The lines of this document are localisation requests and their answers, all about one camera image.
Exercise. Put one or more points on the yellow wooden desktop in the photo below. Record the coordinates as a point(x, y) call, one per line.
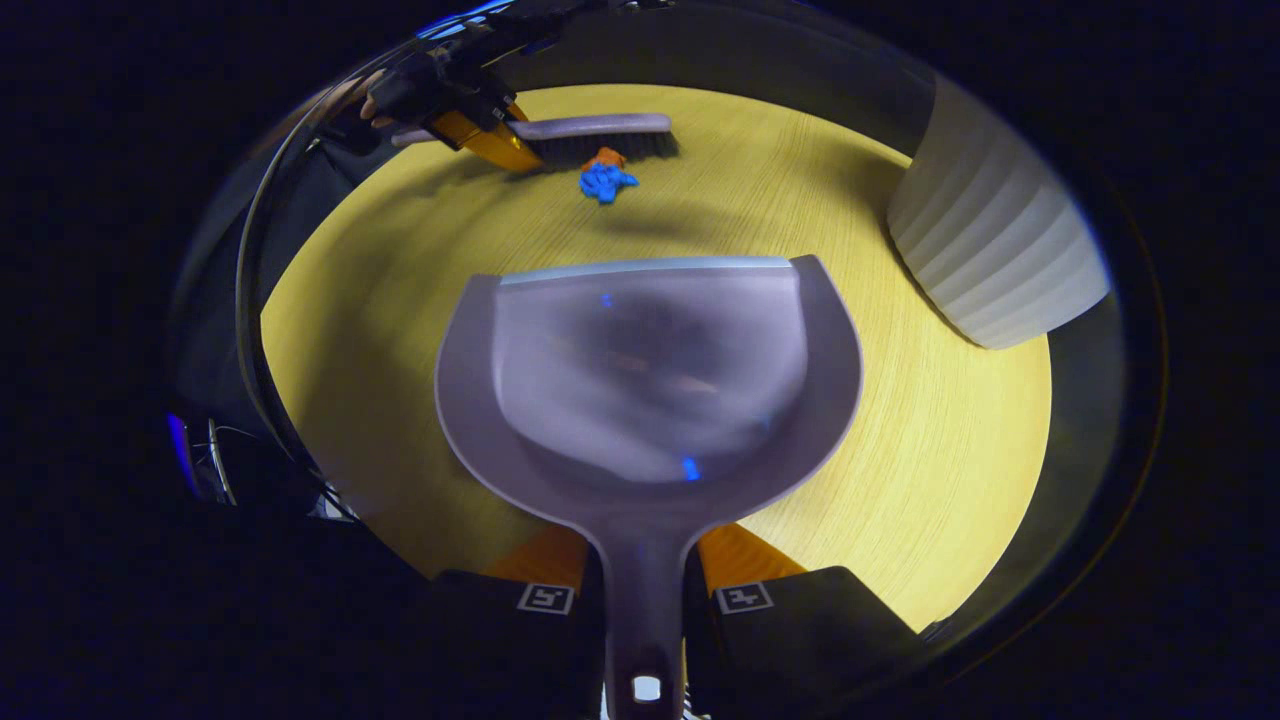
point(380, 300)

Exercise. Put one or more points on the orange paper scrap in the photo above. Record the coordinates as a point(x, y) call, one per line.
point(605, 157)

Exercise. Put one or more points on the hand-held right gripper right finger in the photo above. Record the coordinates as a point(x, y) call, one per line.
point(790, 640)

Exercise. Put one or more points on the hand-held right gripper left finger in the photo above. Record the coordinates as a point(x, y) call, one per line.
point(500, 640)

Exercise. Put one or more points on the blue paper scrap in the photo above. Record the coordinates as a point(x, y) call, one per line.
point(605, 183)

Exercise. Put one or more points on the pink dustpan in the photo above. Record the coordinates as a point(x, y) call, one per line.
point(650, 380)

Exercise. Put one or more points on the white ribbed garbage bin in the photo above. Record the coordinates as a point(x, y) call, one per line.
point(990, 230)

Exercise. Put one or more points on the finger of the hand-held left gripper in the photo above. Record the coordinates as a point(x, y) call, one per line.
point(490, 143)

